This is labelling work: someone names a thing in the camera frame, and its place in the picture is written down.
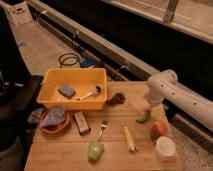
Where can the yellow plastic tray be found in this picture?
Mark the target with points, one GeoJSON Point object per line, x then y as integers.
{"type": "Point", "coordinates": [81, 80]}

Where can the yellow corn cob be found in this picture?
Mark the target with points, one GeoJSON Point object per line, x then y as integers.
{"type": "Point", "coordinates": [129, 139]}

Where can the metal fork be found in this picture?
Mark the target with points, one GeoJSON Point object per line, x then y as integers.
{"type": "Point", "coordinates": [103, 127]}

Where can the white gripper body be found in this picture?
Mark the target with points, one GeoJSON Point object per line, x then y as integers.
{"type": "Point", "coordinates": [153, 101]}

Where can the light green bell pepper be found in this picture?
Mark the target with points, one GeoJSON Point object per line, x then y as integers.
{"type": "Point", "coordinates": [95, 150]}

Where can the brown rectangular block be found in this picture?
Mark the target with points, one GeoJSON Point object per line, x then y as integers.
{"type": "Point", "coordinates": [82, 123]}

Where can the blue object on floor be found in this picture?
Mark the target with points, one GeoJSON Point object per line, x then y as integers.
{"type": "Point", "coordinates": [87, 64]}

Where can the blue grey cloth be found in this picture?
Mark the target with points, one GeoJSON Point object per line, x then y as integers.
{"type": "Point", "coordinates": [54, 116]}

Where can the black chair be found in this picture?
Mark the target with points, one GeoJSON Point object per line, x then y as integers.
{"type": "Point", "coordinates": [18, 88]}

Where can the white round container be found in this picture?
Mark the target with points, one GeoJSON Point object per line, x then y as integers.
{"type": "Point", "coordinates": [165, 148]}

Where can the brown dried clump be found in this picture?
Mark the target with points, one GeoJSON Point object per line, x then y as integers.
{"type": "Point", "coordinates": [118, 98]}

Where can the orange bowl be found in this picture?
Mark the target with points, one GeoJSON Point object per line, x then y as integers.
{"type": "Point", "coordinates": [55, 128]}

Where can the wooden cutting board table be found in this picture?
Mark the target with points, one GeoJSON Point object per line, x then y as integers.
{"type": "Point", "coordinates": [67, 150]}

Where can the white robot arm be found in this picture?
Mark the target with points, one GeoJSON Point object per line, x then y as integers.
{"type": "Point", "coordinates": [165, 85]}

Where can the green chili pepper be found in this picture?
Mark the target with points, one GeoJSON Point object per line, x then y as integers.
{"type": "Point", "coordinates": [146, 117]}

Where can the white dish brush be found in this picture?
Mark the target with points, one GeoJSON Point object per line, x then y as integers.
{"type": "Point", "coordinates": [95, 90]}

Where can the blue sponge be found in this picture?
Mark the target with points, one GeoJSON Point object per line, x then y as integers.
{"type": "Point", "coordinates": [66, 91]}

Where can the orange tomato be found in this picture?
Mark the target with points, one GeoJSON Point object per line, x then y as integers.
{"type": "Point", "coordinates": [158, 129]}

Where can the white box on floor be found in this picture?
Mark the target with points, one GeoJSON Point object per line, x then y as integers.
{"type": "Point", "coordinates": [19, 14]}

